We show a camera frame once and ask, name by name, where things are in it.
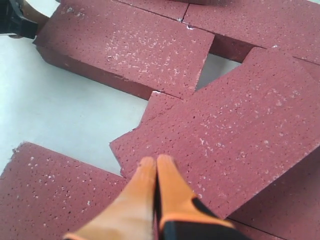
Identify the red brick back row middle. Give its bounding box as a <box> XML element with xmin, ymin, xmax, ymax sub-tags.
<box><xmin>184</xmin><ymin>0</ymin><xmax>320</xmax><ymax>64</ymax></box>

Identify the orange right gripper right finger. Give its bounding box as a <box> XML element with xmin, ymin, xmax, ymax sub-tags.
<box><xmin>156</xmin><ymin>154</ymin><xmax>247</xmax><ymax>240</ymax></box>

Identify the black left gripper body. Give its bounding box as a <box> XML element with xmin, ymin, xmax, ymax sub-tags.
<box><xmin>0</xmin><ymin>0</ymin><xmax>38</xmax><ymax>39</ymax></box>

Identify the long red brick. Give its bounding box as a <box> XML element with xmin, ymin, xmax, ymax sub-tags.
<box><xmin>34</xmin><ymin>0</ymin><xmax>214</xmax><ymax>100</ymax></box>

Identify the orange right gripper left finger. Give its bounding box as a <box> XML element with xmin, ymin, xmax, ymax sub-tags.
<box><xmin>63</xmin><ymin>157</ymin><xmax>157</xmax><ymax>240</ymax></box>

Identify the large red brick front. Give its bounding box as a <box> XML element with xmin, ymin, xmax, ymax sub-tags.
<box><xmin>0</xmin><ymin>142</ymin><xmax>127</xmax><ymax>240</ymax></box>

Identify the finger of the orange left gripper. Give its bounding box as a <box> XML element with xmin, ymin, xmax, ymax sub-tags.
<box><xmin>21</xmin><ymin>0</ymin><xmax>49</xmax><ymax>34</ymax></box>

